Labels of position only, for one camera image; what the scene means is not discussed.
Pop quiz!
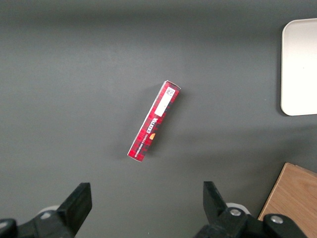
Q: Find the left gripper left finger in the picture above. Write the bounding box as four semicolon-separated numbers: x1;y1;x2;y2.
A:
0;182;93;238

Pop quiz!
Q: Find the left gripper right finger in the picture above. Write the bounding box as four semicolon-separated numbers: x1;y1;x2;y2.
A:
195;181;308;238

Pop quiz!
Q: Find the light oak drawer cabinet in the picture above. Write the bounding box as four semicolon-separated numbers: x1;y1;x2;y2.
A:
257;162;317;222

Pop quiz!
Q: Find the red tartan shortbread box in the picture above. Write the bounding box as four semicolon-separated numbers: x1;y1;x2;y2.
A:
127;80;182;163

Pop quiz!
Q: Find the cream rectangular tray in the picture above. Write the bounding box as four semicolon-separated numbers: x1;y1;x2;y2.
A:
280;18;317;117

